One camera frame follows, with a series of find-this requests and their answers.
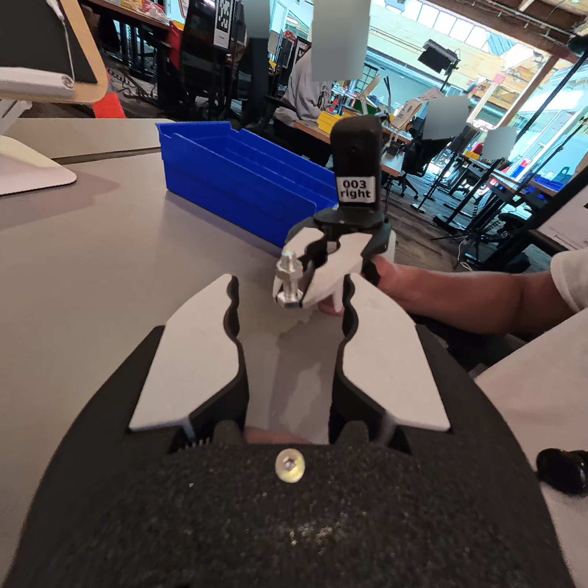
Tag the person's right forearm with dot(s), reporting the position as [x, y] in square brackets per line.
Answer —
[482, 298]

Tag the person's white shirt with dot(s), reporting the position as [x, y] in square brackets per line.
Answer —
[551, 413]

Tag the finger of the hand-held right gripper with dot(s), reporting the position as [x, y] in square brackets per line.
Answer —
[305, 239]
[335, 271]

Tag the orange traffic cone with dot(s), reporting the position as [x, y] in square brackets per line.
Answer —
[109, 105]

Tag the blue plastic bin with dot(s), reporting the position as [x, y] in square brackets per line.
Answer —
[216, 183]

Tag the grey desk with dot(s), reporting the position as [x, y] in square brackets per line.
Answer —
[92, 135]
[92, 275]

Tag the marker poster on stand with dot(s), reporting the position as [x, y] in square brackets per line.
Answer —
[224, 23]

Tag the yellow plastic bin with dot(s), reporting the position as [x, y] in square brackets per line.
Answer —
[328, 121]

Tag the black studio light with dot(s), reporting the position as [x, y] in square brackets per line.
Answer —
[436, 55]

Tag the black badge reel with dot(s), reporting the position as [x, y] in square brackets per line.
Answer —
[562, 471]

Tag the black office chair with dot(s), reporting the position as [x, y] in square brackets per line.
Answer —
[415, 156]

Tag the person's right hand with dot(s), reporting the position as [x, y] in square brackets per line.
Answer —
[395, 285]

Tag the silver hex nut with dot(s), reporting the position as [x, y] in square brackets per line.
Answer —
[288, 275]

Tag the silver hex bolt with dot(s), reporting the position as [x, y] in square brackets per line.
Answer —
[290, 259]

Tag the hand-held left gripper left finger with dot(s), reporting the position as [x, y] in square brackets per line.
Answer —
[193, 358]

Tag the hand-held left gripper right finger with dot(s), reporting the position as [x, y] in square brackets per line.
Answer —
[390, 367]

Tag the wood-framed black screen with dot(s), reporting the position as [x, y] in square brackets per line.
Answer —
[27, 36]

